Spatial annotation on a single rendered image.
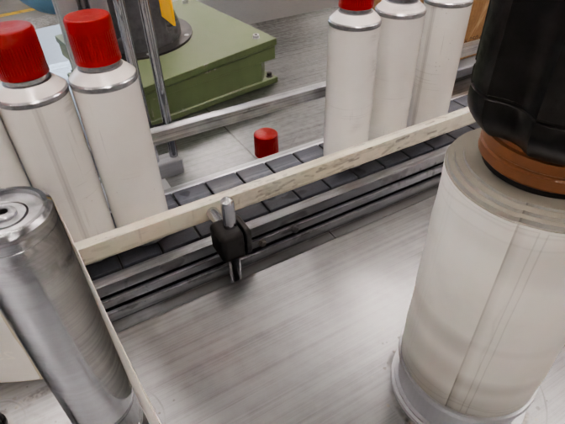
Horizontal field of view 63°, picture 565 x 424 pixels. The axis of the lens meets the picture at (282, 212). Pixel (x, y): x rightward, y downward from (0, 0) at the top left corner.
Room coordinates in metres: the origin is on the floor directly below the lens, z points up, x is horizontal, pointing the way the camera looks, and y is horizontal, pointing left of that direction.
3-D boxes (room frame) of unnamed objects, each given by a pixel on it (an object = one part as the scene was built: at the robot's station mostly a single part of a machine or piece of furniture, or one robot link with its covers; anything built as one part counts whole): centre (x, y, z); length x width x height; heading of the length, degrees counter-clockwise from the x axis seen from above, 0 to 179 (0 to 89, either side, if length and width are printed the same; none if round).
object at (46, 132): (0.32, 0.18, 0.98); 0.05 x 0.05 x 0.20
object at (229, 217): (0.30, 0.04, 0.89); 0.03 x 0.03 x 0.12; 29
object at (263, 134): (0.56, 0.02, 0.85); 0.03 x 0.03 x 0.03
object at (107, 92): (0.35, 0.14, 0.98); 0.05 x 0.05 x 0.20
